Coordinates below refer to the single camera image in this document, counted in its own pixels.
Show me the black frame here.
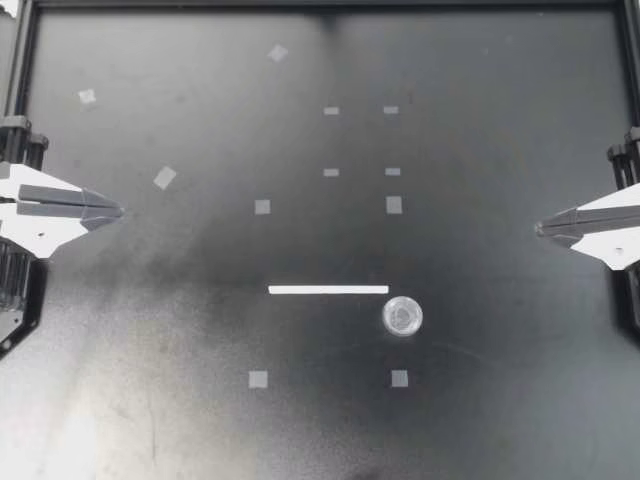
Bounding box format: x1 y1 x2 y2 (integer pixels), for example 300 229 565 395
0 0 640 194

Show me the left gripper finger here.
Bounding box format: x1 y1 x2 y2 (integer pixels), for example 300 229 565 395
0 200 125 260
0 160 125 214

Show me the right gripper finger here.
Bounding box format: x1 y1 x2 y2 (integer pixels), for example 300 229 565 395
535 219 640 273
534 181 640 232

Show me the small clear plastic cup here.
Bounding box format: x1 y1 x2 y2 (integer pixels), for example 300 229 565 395
381 294 425 340

